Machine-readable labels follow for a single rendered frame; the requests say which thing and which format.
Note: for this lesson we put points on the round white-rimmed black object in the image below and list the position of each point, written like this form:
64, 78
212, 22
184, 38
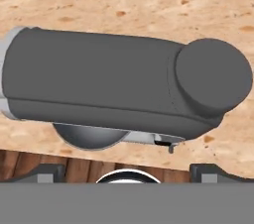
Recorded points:
127, 175

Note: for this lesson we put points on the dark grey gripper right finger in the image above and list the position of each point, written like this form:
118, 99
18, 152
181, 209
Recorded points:
205, 169

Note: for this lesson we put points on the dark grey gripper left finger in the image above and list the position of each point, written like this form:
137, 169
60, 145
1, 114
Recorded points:
49, 170

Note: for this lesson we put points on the dark grey stand mixer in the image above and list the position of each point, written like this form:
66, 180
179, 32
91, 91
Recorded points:
99, 79

